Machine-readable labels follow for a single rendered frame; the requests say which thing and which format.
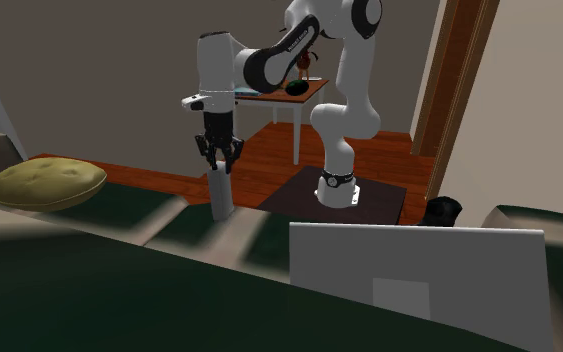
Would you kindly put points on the dark green sofa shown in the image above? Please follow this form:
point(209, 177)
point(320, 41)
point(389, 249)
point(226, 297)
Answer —
point(115, 287)

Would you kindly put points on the white-legged wooden side table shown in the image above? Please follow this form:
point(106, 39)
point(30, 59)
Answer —
point(293, 97)

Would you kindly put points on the grey open laptop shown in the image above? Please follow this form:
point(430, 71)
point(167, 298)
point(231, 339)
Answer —
point(422, 282)

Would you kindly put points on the olive round cushion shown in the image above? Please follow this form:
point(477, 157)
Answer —
point(46, 183)

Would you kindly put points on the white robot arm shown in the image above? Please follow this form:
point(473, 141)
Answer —
point(347, 102)

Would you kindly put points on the dark robot stand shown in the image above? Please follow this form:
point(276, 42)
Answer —
point(339, 200)

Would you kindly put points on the wooden door frame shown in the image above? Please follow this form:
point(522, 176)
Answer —
point(449, 83)

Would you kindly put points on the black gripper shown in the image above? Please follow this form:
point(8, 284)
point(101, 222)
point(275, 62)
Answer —
point(218, 128)

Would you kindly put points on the small black object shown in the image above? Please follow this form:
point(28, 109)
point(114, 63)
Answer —
point(441, 211)

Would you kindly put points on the white remote control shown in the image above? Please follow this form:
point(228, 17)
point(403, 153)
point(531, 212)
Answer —
point(220, 193)

